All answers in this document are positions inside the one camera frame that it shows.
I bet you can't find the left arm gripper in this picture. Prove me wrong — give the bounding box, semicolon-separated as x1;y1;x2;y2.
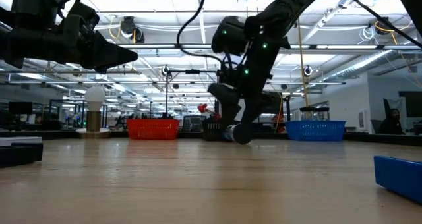
8;14;138;75

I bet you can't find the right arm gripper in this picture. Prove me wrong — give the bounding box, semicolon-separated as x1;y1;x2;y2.
207;57;274;129

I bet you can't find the yellow sand black hourglass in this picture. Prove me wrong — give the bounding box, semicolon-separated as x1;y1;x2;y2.
315;106;331;121

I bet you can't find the black plastic basket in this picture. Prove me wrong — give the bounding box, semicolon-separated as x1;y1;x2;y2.
201;117;231;142

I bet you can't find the black computer monitor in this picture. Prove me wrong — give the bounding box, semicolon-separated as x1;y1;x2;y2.
8;101;34;116
263;90;284;115

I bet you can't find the white light bulb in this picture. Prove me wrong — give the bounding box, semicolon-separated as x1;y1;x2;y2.
84;85;107;112

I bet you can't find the red background equipment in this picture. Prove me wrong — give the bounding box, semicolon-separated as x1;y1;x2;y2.
271;113;286;134

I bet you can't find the red desk lamp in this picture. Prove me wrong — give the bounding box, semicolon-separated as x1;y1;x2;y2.
196;103;221;120

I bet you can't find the dark background screen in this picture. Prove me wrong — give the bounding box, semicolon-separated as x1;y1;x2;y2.
182;115;208;132

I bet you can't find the long ceiling light strip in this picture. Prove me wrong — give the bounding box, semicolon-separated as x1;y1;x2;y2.
117;43;422;50

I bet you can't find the wooden lamp stand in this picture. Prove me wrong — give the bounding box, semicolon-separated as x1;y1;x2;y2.
75;110;111;140

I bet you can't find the blue plastic basket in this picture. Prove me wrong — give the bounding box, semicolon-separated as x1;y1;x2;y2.
285;119;347;142

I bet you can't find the red plastic basket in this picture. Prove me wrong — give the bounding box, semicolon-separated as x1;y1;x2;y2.
126;118;181;140

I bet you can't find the person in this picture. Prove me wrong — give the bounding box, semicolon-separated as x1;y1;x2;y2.
378;107;406;135

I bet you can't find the blue digital timer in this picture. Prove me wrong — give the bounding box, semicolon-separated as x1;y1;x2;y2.
373;155;422;205

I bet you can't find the black aluminium table frame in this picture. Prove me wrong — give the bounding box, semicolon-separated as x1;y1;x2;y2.
0;130;422;148

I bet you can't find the yellow drooping cable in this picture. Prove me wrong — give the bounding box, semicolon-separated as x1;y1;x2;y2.
278;92;285;123

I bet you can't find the black ceiling cable reel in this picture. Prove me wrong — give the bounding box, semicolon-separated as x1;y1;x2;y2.
375;16;396;36
119;15;146;44

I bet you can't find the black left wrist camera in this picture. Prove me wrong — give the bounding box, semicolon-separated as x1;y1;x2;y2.
61;0;100;34

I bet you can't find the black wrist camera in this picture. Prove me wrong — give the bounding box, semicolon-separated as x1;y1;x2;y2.
210;15;249;57
61;0;100;34

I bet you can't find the black metal rig frame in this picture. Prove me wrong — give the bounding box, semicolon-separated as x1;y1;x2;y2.
164;69;220;123

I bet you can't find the long yellow cable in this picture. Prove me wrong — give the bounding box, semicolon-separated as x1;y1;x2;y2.
294;18;311;108

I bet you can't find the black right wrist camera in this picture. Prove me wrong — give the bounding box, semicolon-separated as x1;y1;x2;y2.
210;15;249;57

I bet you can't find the large black wall screen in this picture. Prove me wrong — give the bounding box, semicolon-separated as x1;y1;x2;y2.
398;90;422;118

